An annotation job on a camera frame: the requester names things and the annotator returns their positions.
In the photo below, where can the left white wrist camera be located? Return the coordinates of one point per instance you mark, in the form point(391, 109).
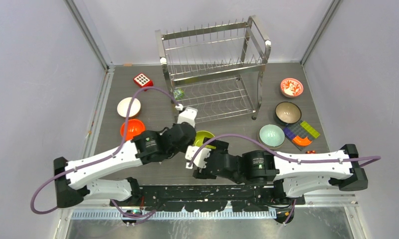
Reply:
point(186, 114)

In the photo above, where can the grey building block plate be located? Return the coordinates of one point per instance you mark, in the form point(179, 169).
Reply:
point(299, 130)

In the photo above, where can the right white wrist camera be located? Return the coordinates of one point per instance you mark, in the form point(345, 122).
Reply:
point(199, 160)

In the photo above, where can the steel two-tier dish rack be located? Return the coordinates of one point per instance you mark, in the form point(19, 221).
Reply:
point(219, 66)

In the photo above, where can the purple brick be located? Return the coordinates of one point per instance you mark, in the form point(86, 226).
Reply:
point(289, 134)

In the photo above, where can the red white grid block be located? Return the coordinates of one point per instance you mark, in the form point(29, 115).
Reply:
point(142, 81)

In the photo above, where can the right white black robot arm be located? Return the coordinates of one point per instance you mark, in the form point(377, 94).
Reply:
point(291, 174)

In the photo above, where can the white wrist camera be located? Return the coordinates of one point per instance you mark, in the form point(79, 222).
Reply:
point(186, 114)
point(199, 160)

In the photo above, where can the orange bowl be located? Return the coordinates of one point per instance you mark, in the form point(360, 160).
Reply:
point(125, 137)
point(135, 128)

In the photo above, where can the dark blue bowl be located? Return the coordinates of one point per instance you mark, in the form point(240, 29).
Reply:
point(287, 113)

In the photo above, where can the pale green bowl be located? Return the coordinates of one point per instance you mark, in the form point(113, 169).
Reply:
point(271, 146)
point(271, 134)

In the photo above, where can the orange curved toy piece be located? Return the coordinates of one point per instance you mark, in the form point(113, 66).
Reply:
point(303, 142)

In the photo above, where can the yellow bowl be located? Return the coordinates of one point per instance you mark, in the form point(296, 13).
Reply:
point(201, 137)

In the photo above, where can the small green patterned object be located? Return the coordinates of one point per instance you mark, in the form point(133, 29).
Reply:
point(178, 94)

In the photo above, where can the lime green brick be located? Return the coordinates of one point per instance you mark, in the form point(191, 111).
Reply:
point(309, 129)

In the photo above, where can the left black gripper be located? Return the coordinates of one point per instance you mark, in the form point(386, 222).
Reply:
point(184, 150)

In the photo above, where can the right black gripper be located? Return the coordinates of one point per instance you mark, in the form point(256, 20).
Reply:
point(221, 146)

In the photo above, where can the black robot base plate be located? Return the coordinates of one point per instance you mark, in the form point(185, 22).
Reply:
point(207, 198)

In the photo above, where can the red white patterned bowl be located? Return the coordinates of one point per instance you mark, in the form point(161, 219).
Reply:
point(291, 87)

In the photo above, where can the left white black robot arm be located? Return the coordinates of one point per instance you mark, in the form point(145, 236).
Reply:
point(83, 179)

